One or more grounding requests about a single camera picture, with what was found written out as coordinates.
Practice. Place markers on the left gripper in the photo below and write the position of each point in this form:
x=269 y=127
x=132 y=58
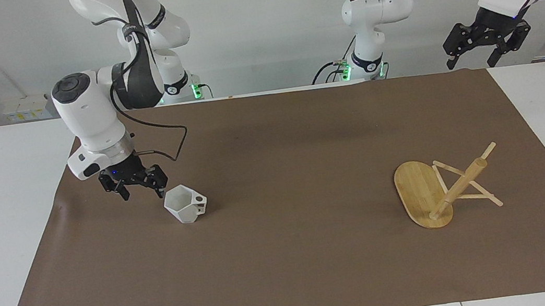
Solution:
x=497 y=20

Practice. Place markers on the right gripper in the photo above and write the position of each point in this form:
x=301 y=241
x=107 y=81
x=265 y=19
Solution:
x=128 y=168

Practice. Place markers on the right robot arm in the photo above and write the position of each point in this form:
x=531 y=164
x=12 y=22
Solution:
x=88 y=114

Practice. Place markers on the white faceted cup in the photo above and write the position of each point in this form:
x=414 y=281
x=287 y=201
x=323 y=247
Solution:
x=184 y=207

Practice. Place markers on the wooden cup rack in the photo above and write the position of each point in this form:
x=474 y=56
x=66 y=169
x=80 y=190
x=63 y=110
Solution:
x=422 y=194

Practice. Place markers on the white wall socket strip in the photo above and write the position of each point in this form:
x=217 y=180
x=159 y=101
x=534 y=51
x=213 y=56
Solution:
x=27 y=109

